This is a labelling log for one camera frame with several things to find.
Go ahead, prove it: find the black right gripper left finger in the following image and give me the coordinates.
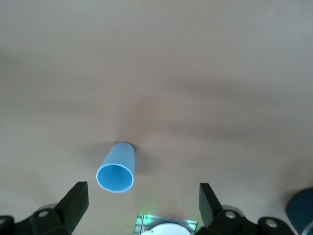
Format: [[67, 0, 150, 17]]
[[0, 181, 89, 235]]

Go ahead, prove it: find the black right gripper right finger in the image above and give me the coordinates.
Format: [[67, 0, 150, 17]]
[[197, 183, 298, 235]]

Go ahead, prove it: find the round dark blue tin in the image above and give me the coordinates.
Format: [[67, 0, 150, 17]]
[[286, 187, 313, 235]]

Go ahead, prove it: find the blue plastic cup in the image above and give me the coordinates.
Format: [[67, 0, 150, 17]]
[[96, 141, 136, 194]]

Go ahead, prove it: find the brown table cover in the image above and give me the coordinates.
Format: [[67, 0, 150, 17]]
[[0, 0, 313, 235]]

